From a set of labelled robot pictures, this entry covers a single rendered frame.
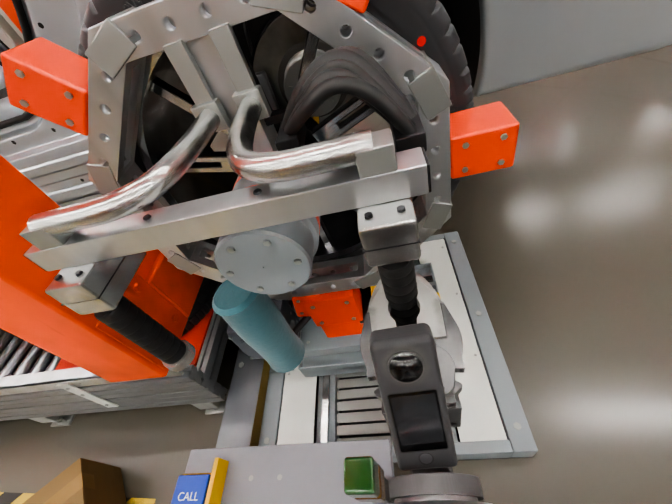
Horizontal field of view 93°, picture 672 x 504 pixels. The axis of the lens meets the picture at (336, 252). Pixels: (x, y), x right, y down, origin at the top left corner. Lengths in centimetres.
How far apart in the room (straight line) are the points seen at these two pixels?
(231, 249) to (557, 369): 109
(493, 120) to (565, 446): 93
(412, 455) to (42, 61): 59
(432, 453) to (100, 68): 53
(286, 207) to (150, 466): 133
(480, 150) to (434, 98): 11
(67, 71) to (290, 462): 72
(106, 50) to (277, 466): 71
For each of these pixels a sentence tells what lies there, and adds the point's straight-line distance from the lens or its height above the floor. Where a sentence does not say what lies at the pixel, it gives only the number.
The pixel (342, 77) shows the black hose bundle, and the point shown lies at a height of 104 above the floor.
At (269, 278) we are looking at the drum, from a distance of 44.
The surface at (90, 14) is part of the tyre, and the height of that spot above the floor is 113.
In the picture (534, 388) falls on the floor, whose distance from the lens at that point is 123.
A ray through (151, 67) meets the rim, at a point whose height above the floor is 106.
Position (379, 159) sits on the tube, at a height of 99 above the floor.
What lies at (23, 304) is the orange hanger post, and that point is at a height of 84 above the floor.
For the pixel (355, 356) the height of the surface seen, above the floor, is 15.
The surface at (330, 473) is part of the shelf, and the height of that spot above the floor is 45.
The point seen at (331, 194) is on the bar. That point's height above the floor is 97.
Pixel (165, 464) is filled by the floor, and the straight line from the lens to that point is 148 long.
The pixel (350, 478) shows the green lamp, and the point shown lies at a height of 66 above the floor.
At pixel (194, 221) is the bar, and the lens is 33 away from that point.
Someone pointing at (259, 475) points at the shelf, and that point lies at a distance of 77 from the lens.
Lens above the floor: 113
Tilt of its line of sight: 45 degrees down
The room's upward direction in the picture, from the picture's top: 22 degrees counter-clockwise
